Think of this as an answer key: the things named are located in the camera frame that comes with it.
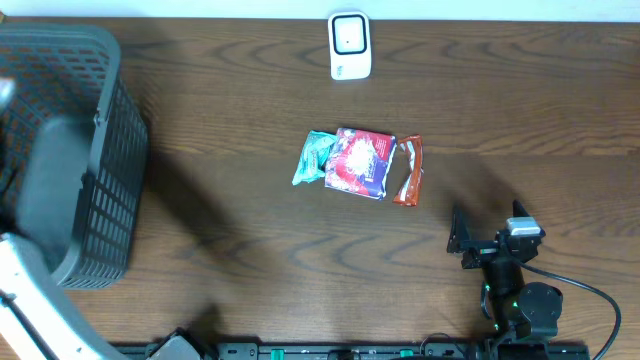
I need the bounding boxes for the purple red snack packet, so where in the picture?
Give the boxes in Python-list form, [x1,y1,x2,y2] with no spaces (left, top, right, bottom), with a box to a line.
[324,128,397,200]

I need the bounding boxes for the grey plastic basket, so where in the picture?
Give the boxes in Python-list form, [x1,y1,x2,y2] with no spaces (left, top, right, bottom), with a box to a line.
[1,23,149,289]

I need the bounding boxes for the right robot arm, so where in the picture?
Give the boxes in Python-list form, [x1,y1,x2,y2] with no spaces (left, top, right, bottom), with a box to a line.
[447,200,563,341]

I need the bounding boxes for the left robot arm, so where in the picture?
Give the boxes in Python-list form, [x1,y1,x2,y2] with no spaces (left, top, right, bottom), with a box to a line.
[1,114,218,360]

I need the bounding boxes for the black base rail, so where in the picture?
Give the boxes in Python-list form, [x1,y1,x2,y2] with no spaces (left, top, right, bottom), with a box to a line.
[114,340,591,360]

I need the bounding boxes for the orange red snack packet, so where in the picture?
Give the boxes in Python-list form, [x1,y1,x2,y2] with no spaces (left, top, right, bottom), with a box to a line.
[393,135,424,207]

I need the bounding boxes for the teal wipes packet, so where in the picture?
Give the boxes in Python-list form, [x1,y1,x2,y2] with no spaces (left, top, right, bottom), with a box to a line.
[292,131,337,186]

